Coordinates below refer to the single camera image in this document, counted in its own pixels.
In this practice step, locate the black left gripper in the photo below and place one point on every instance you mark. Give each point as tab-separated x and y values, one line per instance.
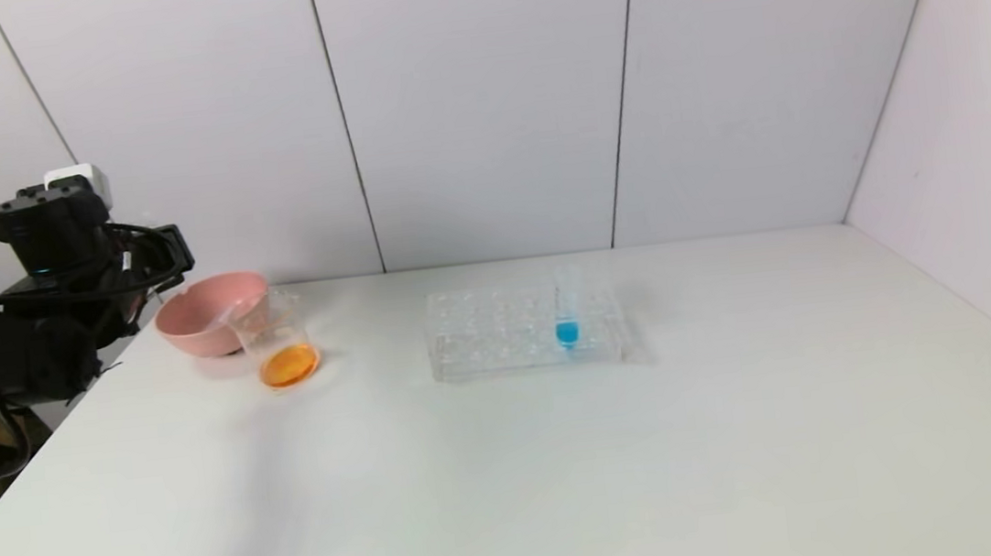
171	248

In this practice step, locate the clear glass beaker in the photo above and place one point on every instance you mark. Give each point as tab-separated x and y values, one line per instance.
288	366

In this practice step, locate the clear acrylic test tube rack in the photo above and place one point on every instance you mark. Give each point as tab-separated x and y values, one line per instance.
504	355

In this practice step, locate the test tube with blue pigment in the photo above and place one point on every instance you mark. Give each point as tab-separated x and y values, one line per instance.
568	335

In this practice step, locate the pink plastic bowl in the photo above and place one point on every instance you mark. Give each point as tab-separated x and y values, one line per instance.
197	332

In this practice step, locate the white wrist camera black mount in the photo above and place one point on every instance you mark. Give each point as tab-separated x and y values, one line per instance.
84	178

